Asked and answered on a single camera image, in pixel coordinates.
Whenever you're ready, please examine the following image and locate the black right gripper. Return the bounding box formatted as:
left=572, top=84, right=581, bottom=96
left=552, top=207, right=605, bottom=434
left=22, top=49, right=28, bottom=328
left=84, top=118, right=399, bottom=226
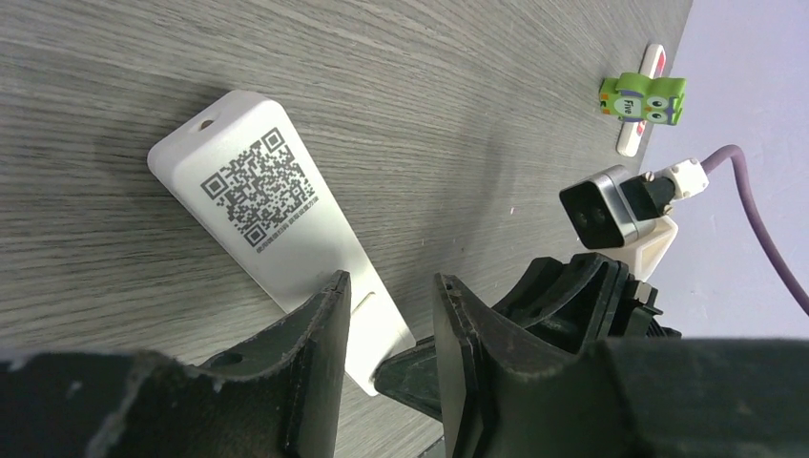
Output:
left=492, top=253, right=682, bottom=354

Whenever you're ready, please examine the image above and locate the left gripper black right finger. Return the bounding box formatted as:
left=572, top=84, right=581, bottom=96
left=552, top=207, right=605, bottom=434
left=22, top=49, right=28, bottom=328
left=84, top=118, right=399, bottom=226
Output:
left=433, top=274, right=808, bottom=457

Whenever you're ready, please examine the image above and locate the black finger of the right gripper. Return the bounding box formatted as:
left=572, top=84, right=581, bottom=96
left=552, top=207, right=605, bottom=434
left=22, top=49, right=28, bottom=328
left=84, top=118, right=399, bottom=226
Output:
left=374, top=336, right=442, bottom=422

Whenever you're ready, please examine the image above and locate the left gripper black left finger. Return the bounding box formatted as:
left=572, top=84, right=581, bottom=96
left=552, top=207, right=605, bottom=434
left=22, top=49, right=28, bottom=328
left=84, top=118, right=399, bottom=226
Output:
left=1, top=271, right=351, bottom=457

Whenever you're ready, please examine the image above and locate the green terminal block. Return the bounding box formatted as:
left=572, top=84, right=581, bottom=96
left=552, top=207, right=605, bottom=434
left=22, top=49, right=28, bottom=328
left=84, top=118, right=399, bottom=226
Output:
left=598, top=73, right=687, bottom=126

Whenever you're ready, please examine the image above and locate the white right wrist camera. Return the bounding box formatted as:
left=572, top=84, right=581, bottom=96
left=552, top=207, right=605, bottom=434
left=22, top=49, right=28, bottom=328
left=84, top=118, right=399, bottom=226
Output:
left=559, top=158, right=709, bottom=281

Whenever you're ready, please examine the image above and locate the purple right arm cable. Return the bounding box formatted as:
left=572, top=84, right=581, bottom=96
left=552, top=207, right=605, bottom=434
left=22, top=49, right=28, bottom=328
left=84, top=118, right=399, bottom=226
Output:
left=701, top=143, right=809, bottom=318

